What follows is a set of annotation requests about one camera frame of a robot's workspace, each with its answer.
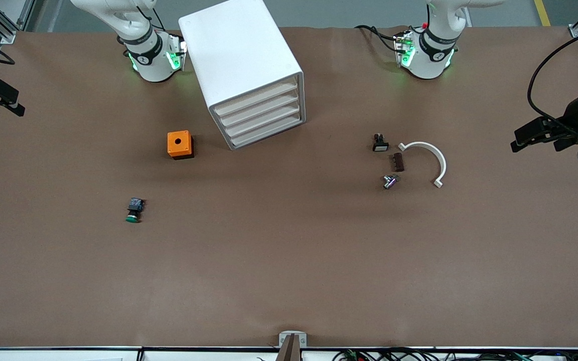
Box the black arm base cable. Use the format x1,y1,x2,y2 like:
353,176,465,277
354,24,402,53
136,5,169,36

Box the white cabinet drawer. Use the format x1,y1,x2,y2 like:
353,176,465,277
210,75,302,118
226,109,305,150
220,98,304,139
214,86,303,128

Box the green mushroom push button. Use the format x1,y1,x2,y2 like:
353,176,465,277
125,198,146,224

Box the brown table mat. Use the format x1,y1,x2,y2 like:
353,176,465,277
0,25,578,349

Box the black left arm base cable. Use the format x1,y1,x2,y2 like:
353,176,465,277
354,24,402,53

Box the white drawer cabinet shell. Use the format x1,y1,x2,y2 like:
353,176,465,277
178,0,306,151

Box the black right arm base cable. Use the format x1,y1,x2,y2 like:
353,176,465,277
136,5,169,36

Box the orange box with black base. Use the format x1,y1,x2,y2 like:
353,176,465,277
167,130,195,160

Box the white semicircular pipe clamp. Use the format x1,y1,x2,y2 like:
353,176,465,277
398,141,447,189

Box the black cable bundle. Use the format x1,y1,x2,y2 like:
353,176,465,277
332,347,578,361

